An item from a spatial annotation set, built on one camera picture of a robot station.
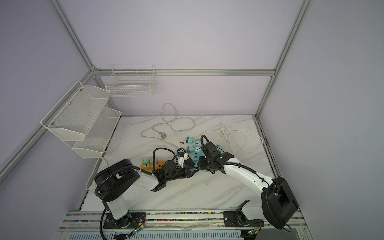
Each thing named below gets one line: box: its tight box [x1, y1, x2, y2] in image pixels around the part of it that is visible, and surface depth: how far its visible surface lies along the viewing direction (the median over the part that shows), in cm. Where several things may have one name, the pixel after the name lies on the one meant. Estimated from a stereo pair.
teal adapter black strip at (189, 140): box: [186, 136, 194, 144], surface depth 106 cm
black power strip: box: [176, 147, 187, 158], surface depth 99 cm
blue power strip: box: [193, 139, 202, 162], surface depth 100 cm
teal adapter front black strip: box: [186, 145, 195, 153], surface depth 100 cm
